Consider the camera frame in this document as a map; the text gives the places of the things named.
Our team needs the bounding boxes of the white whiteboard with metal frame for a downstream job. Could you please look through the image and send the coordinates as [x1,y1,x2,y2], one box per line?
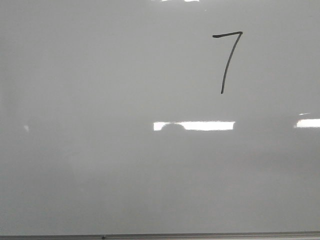
[0,0,320,235]

